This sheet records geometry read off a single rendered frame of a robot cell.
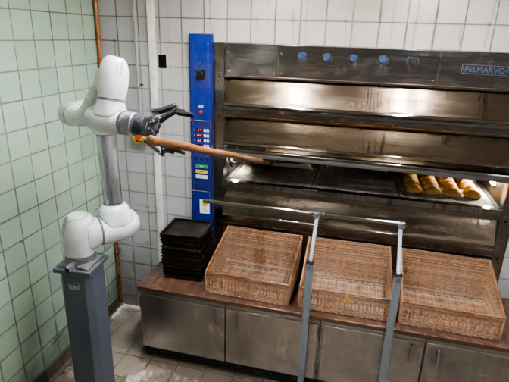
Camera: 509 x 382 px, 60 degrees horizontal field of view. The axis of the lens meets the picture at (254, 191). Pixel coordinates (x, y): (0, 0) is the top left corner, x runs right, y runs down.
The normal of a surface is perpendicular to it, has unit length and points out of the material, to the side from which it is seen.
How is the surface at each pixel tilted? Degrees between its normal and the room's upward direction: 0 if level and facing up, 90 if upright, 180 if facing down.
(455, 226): 70
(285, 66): 90
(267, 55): 90
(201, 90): 90
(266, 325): 90
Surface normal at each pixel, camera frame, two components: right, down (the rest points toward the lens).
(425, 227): -0.22, -0.02
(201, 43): -0.24, 0.32
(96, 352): 0.58, 0.29
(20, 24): 0.97, 0.11
